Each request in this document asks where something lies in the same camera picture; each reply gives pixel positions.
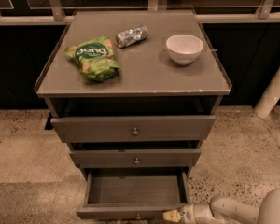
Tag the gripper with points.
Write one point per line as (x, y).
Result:
(188, 215)

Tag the grey bottom drawer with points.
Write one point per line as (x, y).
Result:
(134, 193)

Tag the grey drawer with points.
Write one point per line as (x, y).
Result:
(134, 193)
(134, 158)
(133, 128)

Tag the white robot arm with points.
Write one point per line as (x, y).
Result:
(223, 210)

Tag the grey middle drawer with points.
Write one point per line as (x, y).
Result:
(134, 158)

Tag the grey top drawer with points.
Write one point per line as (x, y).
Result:
(133, 128)

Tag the grey drawer cabinet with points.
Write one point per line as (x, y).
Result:
(149, 82)

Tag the white diagonal pole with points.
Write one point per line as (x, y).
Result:
(270, 97)

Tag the white bowl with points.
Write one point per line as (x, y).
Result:
(184, 49)

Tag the green snack bag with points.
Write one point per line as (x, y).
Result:
(95, 58)

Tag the silver crushed can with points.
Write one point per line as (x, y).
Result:
(131, 36)

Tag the metal railing frame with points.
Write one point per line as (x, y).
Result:
(52, 12)

